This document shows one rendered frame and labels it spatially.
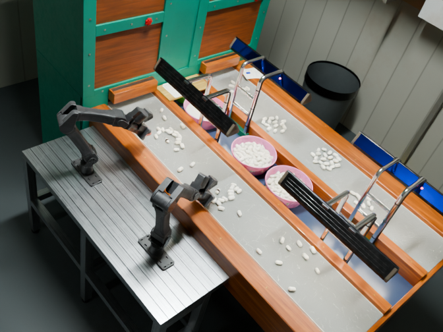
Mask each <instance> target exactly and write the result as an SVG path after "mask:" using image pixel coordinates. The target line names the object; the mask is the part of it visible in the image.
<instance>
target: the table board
mask: <svg viewBox="0 0 443 332"><path fill-rule="evenodd" d="M442 268H443V259H442V260H441V261H440V262H439V263H438V264H437V265H436V266H435V267H434V268H432V269H431V270H430V271H429V272H428V273H427V274H426V275H425V276H424V277H423V278H422V279H421V280H420V281H419V282H418V283H417V284H416V285H415V286H414V287H413V288H412V289H411V290H410V291H409V292H408V293H407V294H406V295H404V296H403V297H402V298H401V299H400V300H399V301H398V302H397V303H396V304H395V305H394V306H393V307H392V308H390V309H389V310H388V311H387V312H386V313H385V314H384V315H383V316H382V317H381V318H380V319H379V320H378V321H377V322H376V323H375V324H374V325H373V326H372V327H371V328H370V329H369V330H368V331H367V332H377V331H378V330H379V329H380V328H381V327H382V326H383V325H384V324H385V323H386V322H387V321H388V320H389V319H390V318H391V317H392V316H393V315H394V314H395V313H396V312H397V311H398V310H399V309H400V308H402V307H403V306H404V305H405V304H406V303H407V302H408V301H409V300H410V299H411V298H412V297H413V296H414V295H415V294H416V293H417V292H418V291H419V290H420V289H421V288H422V287H423V286H424V285H425V284H426V283H428V282H429V281H430V280H431V279H432V278H433V277H434V276H435V275H436V274H437V273H438V272H439V271H440V270H441V269H442Z"/></svg>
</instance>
